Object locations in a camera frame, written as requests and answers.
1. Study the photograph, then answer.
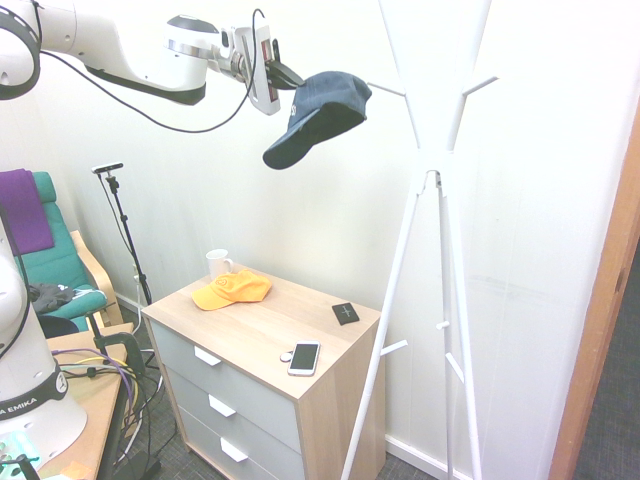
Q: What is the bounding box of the dark blue cushion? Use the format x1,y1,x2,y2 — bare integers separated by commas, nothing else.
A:
37,313,81,339

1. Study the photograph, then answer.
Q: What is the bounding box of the black metal table leg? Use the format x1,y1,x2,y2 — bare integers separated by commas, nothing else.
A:
97,372,162,480

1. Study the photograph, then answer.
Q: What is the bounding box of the green wooden armchair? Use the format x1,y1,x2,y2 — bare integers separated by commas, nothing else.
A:
0,171,124,334

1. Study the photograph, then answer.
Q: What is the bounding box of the brown wooden door frame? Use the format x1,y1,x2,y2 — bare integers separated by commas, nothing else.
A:
547,94,640,480

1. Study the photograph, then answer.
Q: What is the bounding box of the black square pad with cross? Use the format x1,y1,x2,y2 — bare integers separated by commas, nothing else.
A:
331,302,361,327

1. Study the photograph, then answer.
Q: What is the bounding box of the red wrist camera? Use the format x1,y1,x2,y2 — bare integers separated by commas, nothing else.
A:
258,38,282,104

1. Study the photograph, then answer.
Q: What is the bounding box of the white metal coat stand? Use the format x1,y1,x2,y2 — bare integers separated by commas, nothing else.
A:
339,0,500,480

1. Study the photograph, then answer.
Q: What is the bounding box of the black cable bundle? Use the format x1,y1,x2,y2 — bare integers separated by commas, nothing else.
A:
117,349,182,464

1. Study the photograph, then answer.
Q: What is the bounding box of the dark grey garment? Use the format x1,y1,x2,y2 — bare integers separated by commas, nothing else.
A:
27,282,76,314

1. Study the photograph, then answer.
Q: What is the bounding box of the orange baseball cap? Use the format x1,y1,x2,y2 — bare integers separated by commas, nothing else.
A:
191,268,273,312

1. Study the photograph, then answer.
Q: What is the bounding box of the purple cable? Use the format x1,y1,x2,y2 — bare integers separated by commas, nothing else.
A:
54,360,145,419

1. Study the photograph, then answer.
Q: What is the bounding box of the black screw clamp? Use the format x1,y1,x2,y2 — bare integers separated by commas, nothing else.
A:
85,312,147,382

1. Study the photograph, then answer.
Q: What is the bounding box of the purple cloth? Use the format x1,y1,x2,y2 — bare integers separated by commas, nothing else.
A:
0,168,55,256

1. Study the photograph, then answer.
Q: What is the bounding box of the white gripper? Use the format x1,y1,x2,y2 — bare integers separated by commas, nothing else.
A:
244,23,305,117

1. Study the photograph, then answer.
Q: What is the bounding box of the black camera tripod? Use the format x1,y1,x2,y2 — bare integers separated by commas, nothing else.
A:
102,172,154,307

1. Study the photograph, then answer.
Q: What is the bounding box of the white drawer handle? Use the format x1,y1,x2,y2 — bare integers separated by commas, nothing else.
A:
219,438,250,464
193,345,222,368
207,394,237,418

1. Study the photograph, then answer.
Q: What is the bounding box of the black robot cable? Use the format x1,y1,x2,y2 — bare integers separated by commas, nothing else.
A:
0,0,269,135

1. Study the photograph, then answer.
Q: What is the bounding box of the grey drawer front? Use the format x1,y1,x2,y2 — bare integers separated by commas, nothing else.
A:
163,364,304,480
177,405,306,480
148,319,302,455

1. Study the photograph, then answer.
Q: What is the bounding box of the dark blue baseball cap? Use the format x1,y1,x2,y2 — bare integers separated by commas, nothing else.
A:
262,70,374,171

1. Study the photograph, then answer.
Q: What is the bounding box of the wooden drawer cabinet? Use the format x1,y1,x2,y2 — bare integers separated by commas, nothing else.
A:
141,272,387,480

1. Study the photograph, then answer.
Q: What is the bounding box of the white ceramic mug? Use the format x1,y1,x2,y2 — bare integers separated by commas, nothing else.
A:
206,248,236,284

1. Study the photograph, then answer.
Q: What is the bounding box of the yellow cable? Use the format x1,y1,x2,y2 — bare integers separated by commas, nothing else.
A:
52,353,142,419

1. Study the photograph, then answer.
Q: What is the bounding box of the green patterned object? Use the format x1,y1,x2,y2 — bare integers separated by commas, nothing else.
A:
0,430,42,480

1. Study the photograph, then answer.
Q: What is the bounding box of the white baseboard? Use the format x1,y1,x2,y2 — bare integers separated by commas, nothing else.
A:
384,433,452,474

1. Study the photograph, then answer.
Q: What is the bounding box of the white smartphone black screen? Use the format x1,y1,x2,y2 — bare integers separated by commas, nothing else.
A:
287,341,322,377

